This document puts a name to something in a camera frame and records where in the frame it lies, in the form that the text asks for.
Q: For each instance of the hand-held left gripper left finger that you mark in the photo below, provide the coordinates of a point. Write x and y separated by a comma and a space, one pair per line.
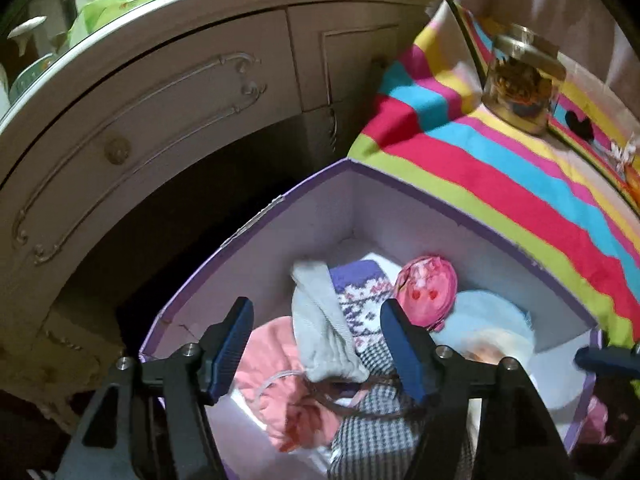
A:
230, 350

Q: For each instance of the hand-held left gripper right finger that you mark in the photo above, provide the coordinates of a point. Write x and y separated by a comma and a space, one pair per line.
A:
405, 355

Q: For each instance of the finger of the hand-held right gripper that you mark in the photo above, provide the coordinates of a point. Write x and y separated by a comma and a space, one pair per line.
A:
590, 358

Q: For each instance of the pink plush sock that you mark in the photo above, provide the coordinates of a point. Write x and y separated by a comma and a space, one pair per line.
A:
270, 350

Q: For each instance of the grey sock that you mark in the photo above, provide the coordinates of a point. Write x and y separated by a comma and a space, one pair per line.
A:
320, 330

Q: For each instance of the purple storage box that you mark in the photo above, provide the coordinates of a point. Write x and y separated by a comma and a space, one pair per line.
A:
400, 210

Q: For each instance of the light blue soft cloth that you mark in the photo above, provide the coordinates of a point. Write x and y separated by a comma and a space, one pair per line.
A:
480, 315

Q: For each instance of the pink pajama pants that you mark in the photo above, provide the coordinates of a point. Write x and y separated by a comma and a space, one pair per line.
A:
600, 420

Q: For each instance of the pink rolled sock red hearts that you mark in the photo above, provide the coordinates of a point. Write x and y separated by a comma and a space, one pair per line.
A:
430, 290

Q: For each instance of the purple white patterned sock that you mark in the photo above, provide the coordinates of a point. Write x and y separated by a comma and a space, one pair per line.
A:
360, 300

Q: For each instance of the black white houndstooth cloth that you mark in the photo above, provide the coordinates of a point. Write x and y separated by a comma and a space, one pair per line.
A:
380, 430

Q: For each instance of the colourful striped blanket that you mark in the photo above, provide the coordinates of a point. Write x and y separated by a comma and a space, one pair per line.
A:
500, 175

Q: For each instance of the white pink small cloth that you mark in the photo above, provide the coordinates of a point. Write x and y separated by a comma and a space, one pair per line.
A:
622, 155

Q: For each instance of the white dresser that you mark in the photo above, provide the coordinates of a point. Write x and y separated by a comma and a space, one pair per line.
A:
150, 110

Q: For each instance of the glass jar with gold lid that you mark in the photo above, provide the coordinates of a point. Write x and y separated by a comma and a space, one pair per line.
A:
520, 85

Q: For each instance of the teal round container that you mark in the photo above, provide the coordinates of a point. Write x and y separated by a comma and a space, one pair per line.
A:
30, 80

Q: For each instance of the green white plastic bag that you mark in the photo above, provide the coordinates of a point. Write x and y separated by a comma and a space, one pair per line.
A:
110, 10

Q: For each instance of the white mushroom-shaped ornament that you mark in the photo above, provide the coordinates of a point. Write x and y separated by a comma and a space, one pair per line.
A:
27, 27

